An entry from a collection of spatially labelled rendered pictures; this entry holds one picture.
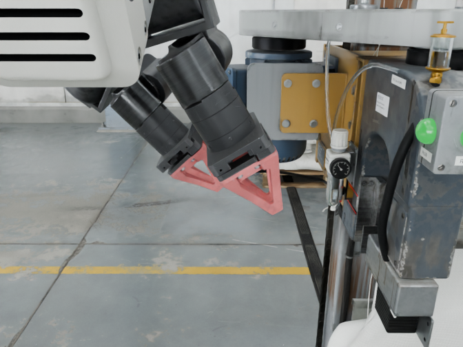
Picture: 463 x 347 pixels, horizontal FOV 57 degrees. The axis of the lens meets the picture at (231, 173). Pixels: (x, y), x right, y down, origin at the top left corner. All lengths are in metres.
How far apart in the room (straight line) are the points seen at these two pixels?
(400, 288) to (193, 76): 0.40
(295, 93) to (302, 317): 1.52
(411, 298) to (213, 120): 0.39
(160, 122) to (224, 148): 0.20
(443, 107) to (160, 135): 0.36
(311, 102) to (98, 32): 0.71
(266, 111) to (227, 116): 0.49
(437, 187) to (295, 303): 1.79
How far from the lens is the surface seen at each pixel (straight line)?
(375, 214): 0.79
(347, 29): 0.76
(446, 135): 0.52
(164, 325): 2.20
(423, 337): 0.72
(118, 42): 0.24
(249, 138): 0.42
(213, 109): 0.42
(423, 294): 0.66
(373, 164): 0.79
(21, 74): 0.26
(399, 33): 0.71
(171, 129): 0.62
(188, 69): 0.42
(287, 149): 0.97
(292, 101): 0.90
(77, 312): 2.38
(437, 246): 0.64
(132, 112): 0.62
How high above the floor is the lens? 1.41
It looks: 21 degrees down
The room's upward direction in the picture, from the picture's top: straight up
